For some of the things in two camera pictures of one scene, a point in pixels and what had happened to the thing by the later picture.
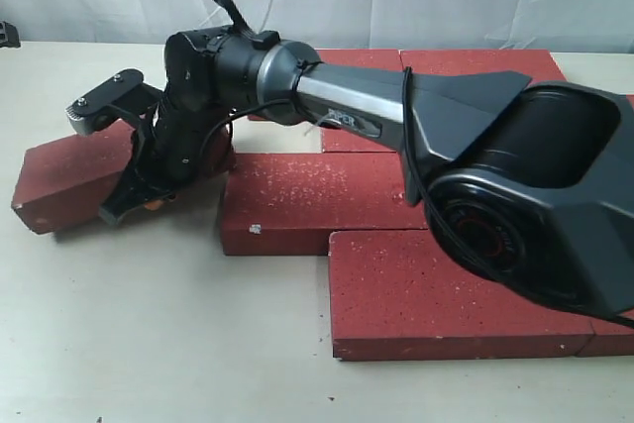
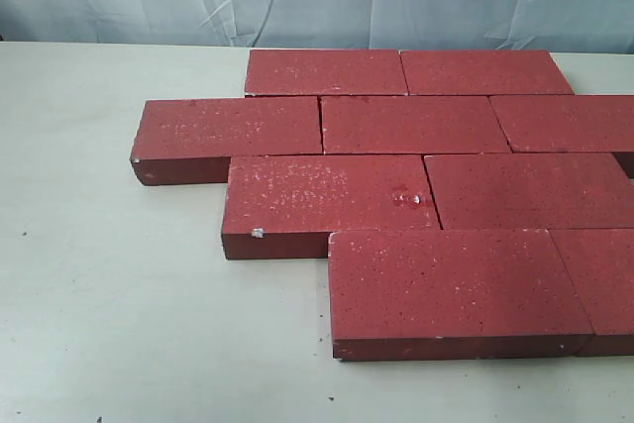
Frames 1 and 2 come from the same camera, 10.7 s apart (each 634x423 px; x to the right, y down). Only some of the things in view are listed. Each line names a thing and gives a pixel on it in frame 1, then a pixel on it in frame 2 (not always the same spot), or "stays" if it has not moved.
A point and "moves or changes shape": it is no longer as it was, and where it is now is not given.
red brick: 538,64 stays
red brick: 396,295 stays
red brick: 63,183 moves or changes shape
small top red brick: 289,203 stays
